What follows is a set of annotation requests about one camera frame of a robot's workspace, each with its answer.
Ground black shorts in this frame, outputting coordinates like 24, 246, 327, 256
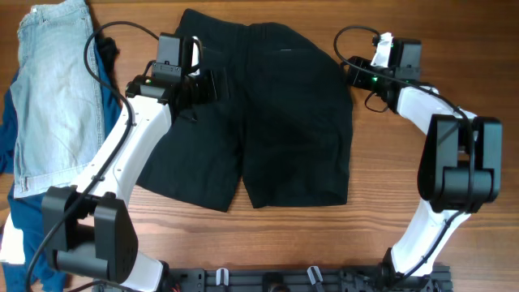
137, 9, 353, 212

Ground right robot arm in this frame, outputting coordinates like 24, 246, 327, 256
344, 33, 503, 290

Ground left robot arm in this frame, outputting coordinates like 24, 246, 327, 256
41, 71, 219, 291

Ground small black garment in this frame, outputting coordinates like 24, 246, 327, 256
96, 37, 119, 72

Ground light blue denim shorts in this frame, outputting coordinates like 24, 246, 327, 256
10, 0, 105, 199

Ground dark blue shirt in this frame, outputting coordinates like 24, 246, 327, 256
1, 48, 121, 291

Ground white cloth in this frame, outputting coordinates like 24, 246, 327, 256
1, 214, 25, 265

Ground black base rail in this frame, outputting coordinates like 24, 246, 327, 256
156, 265, 453, 292

